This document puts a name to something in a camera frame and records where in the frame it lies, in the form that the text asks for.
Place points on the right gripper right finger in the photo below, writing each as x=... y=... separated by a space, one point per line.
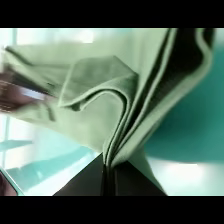
x=130 y=181

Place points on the green T-shirt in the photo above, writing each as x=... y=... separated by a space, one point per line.
x=100 y=86

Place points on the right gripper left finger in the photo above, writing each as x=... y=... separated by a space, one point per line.
x=88 y=181

